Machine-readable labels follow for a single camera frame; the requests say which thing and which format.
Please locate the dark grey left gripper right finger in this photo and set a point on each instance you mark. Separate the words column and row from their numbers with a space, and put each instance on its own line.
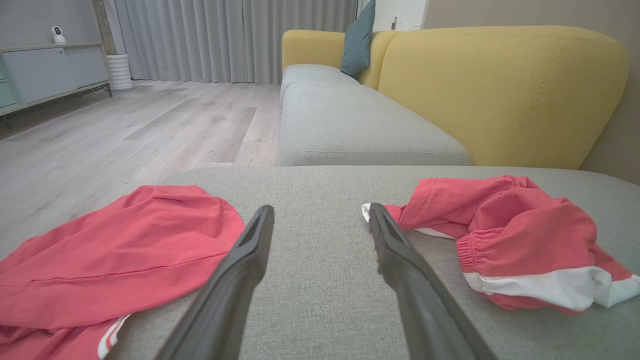
column 425, row 315

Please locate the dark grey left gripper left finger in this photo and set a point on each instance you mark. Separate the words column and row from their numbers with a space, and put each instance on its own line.
column 225, row 310

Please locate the red garment with white stripes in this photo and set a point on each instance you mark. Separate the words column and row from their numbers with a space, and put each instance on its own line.
column 125, row 250

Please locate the red shorts with white band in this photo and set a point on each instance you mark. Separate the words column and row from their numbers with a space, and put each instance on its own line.
column 525, row 230

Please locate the white ribbed plant pot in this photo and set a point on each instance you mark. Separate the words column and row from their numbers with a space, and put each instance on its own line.
column 120, row 72

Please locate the grey pleated curtain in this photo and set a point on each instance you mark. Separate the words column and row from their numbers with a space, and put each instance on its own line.
column 200, row 40

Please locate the teal throw pillow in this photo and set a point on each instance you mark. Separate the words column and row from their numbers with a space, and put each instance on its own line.
column 359, row 45

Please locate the grey sideboard cabinet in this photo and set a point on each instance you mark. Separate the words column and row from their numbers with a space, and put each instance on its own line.
column 45, row 72

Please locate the green indoor tree plant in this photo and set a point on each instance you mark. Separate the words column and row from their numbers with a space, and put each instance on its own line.
column 104, row 27

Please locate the small white security camera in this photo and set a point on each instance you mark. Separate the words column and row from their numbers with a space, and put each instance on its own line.
column 58, row 34

